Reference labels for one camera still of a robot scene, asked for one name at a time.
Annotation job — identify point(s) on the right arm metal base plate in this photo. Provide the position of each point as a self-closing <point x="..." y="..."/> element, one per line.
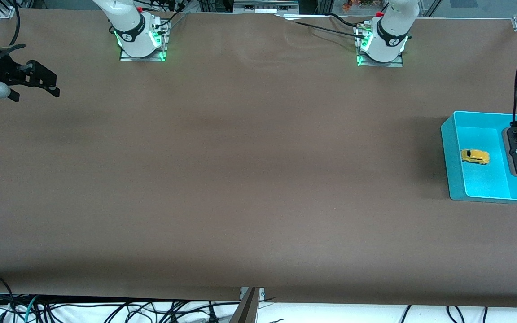
<point x="162" y="47"/>

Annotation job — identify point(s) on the metal table leg bracket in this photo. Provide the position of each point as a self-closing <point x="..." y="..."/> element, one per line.
<point x="249" y="309"/>

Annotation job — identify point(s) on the cyan plastic bin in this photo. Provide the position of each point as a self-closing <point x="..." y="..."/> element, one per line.
<point x="478" y="184"/>

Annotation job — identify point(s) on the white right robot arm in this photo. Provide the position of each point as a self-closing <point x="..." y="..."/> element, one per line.
<point x="129" y="27"/>

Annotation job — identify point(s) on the yellow beetle toy car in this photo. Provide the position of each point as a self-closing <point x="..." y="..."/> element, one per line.
<point x="475" y="156"/>

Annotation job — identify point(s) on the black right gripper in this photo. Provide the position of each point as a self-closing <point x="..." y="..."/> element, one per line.
<point x="3" y="71"/>

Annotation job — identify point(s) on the grey power strip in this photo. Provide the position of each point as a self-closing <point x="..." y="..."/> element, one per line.
<point x="265" y="6"/>

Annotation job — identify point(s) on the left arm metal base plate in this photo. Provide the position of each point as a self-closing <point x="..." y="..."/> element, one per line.
<point x="397" y="63"/>

